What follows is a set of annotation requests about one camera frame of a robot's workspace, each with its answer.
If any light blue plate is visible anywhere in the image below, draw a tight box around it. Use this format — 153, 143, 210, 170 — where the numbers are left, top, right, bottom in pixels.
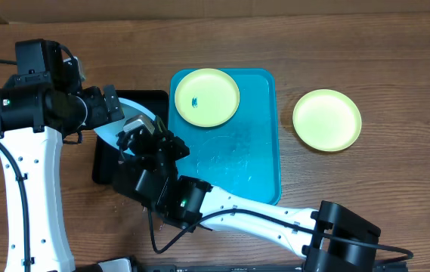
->
94, 97, 156, 149

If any yellow-rimmed plate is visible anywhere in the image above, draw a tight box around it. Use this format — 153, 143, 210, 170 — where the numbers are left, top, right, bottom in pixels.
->
292, 89, 362, 152
174, 68, 240, 128

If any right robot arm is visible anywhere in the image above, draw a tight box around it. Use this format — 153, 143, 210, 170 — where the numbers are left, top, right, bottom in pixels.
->
113, 115, 381, 271

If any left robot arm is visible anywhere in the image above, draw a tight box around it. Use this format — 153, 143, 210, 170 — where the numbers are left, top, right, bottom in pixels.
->
0, 83, 124, 271

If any black plastic tray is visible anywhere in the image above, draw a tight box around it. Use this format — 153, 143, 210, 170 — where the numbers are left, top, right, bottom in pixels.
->
92, 90, 169, 184

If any teal plastic tray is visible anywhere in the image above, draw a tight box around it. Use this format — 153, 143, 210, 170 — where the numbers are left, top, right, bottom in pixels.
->
168, 68, 282, 205

